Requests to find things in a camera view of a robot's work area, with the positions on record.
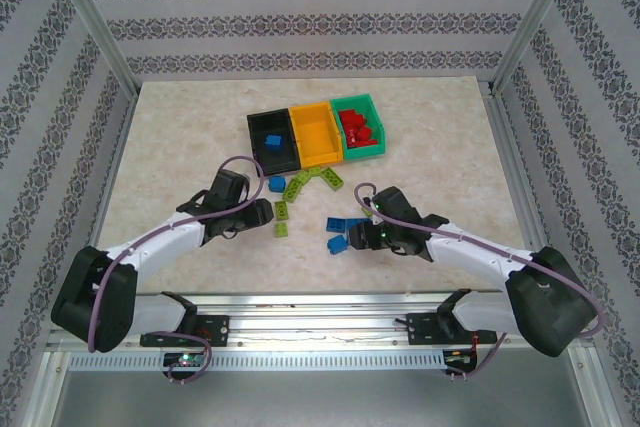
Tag long lime green lego brick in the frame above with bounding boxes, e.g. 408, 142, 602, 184
282, 178, 306, 203
320, 169, 344, 193

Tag black plastic bin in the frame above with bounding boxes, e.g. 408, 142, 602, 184
246, 108, 302, 178

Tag green plastic bin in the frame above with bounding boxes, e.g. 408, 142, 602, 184
329, 94, 388, 161

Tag yellow plastic bin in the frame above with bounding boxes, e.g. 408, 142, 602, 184
289, 102, 346, 170

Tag circuit board with green light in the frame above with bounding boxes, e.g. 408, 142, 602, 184
163, 352, 206, 368

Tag grey metal shelf panel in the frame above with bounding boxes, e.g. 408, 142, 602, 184
49, 369, 591, 427

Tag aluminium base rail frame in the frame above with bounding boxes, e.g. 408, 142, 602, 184
44, 291, 596, 353

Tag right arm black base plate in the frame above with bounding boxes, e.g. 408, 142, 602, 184
405, 311, 499, 347

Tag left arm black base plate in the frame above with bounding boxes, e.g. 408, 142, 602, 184
139, 314, 230, 348

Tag aluminium side rail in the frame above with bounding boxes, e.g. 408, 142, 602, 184
69, 91, 141, 313
480, 79, 569, 308

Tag slotted white cable duct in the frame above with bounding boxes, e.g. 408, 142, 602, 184
67, 350, 446, 372

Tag aluminium frame post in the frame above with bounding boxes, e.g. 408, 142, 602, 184
39, 0, 141, 98
488, 0, 585, 96

